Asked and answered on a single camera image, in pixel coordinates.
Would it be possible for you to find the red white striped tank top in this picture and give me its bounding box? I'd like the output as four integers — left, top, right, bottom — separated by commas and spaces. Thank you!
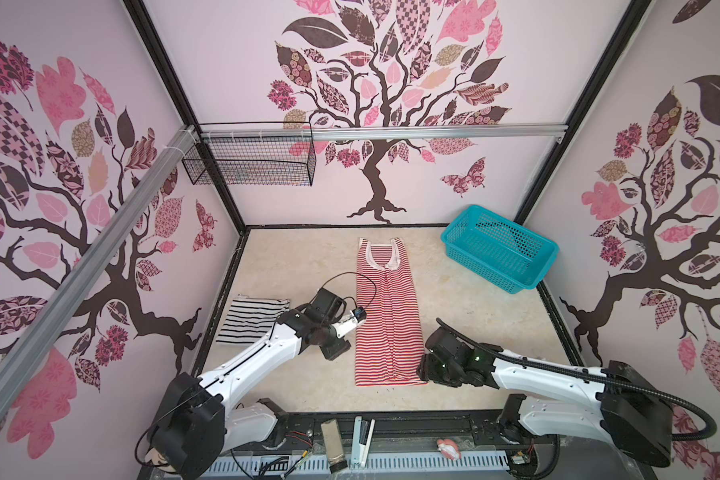
355, 238, 425, 387

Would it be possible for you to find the black white striped tank top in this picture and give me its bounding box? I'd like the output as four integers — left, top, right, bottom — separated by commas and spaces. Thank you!
215, 296, 290, 346

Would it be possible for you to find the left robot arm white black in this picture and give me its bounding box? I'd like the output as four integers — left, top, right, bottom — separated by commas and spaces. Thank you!
134, 288, 367, 479

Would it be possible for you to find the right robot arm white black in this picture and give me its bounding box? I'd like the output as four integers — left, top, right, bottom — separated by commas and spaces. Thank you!
416, 323, 673, 468

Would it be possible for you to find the red white teeth toy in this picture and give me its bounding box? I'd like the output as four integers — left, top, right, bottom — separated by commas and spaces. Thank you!
436, 439, 462, 461

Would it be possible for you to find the white stapler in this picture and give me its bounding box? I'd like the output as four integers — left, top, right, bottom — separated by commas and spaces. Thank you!
350, 416, 375, 469

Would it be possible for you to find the teal plastic basket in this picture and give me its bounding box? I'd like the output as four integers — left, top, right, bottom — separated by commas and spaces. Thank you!
441, 205, 559, 294

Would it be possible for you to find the silver rectangular block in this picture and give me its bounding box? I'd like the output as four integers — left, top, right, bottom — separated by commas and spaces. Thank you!
321, 419, 348, 474

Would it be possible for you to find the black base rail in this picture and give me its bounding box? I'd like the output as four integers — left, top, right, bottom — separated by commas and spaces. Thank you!
235, 409, 553, 453

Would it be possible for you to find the white slotted cable duct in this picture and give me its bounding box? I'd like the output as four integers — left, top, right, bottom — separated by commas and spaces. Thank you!
179, 451, 511, 480

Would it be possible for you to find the black wire basket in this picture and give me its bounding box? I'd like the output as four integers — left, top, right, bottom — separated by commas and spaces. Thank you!
182, 120, 317, 187

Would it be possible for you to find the aluminium rail back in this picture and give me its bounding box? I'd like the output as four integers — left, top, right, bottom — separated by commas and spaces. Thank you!
201, 123, 568, 142

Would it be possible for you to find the aluminium rail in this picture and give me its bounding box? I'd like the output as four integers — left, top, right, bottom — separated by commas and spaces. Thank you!
201, 123, 568, 142
0, 125, 197, 421

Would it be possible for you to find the black corrugated cable hose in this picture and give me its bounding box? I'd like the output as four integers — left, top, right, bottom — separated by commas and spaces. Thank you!
436, 317, 718, 480

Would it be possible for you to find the aluminium rail left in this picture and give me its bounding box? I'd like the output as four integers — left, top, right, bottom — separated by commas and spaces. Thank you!
0, 125, 197, 421

